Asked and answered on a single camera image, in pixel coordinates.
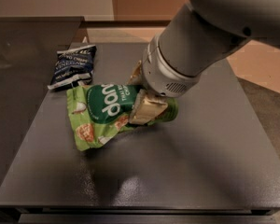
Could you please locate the blue chip bag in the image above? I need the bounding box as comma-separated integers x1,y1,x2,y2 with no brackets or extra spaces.
48,45,97,91

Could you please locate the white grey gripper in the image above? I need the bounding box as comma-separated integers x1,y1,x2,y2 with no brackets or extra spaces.
127,34,200,125

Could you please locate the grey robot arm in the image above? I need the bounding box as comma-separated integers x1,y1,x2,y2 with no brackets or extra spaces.
129,0,280,125

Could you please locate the green rice chip bag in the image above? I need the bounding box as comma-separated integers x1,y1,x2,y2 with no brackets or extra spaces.
67,84,178,151

